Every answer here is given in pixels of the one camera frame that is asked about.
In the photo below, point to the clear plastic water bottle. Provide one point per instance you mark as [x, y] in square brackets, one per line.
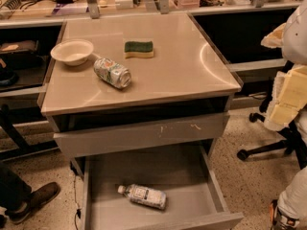
[144, 195]

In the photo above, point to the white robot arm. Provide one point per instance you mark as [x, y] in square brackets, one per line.
[291, 37]

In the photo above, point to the grey upper drawer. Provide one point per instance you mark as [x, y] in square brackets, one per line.
[141, 135]

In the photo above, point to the grey drawer cabinet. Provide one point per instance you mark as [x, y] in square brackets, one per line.
[184, 78]

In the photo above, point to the orange and black sneaker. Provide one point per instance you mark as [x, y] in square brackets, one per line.
[279, 221]

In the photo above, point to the green and yellow sponge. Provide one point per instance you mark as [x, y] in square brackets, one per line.
[136, 49]

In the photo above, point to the crushed soda can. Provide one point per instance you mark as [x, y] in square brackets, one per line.
[112, 72]

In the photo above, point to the white paper bowl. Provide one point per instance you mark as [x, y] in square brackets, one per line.
[72, 52]

